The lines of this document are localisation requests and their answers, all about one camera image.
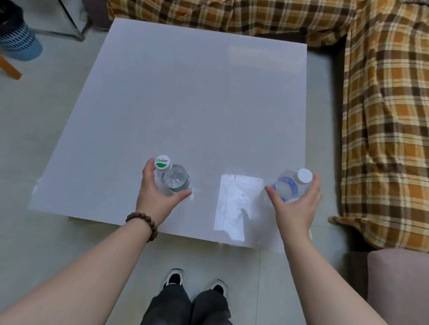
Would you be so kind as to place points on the person's left hand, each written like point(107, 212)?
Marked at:
point(152, 203)

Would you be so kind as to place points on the person's right hand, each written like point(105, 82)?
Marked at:
point(298, 217)

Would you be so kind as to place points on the blue label bottle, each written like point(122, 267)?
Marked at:
point(304, 175)

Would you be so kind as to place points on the green label bottle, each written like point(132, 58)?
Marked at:
point(162, 162)

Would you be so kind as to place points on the person's left forearm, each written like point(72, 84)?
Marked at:
point(80, 281)

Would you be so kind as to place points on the person's right forearm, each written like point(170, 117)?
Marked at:
point(355, 322)

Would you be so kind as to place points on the person's left shoe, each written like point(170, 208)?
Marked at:
point(174, 278)

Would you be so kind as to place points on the person's shoe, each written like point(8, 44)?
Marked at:
point(219, 287)
point(174, 278)

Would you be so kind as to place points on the white coffee table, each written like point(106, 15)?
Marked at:
point(187, 104)

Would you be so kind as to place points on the person's right shoe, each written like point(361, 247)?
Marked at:
point(219, 287)

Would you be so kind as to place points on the person's dark grey trousers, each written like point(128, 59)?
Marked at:
point(174, 323)

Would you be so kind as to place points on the brown chaise sofa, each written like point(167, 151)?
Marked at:
point(411, 298)

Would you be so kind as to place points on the blue white waste bin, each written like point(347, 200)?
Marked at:
point(19, 43)

